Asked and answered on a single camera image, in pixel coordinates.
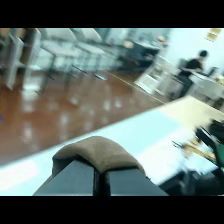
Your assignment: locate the brown T-shirt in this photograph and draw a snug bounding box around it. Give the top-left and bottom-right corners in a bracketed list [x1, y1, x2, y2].
[51, 135, 146, 178]

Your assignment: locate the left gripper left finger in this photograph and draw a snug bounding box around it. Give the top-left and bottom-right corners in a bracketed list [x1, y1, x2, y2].
[33, 159, 99, 197]

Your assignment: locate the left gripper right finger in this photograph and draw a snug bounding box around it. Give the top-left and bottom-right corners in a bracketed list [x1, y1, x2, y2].
[103, 167, 168, 197]

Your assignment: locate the person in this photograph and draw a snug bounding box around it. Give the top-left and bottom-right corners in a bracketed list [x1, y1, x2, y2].
[178, 49, 210, 98]

